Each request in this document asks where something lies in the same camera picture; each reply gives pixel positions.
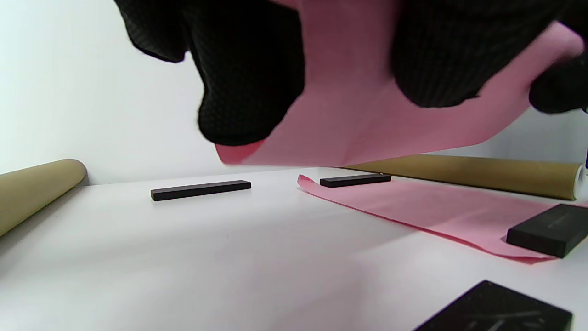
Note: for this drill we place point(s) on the pink paper sheet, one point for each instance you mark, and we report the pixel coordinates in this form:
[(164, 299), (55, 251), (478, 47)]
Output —
[(358, 115), (436, 211)]

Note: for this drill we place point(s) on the brown cardboard mailing tube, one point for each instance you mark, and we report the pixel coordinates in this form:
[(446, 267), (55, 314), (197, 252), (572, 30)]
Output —
[(36, 193), (482, 177)]

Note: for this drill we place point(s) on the person's right hand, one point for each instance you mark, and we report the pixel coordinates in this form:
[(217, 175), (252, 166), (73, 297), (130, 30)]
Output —
[(565, 89)]

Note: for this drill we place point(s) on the black paperweight bar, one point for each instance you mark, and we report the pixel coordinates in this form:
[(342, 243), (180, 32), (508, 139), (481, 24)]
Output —
[(500, 312), (202, 190), (356, 180), (551, 230)]

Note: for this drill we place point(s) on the person's left hand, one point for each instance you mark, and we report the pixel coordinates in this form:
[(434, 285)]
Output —
[(248, 69)]

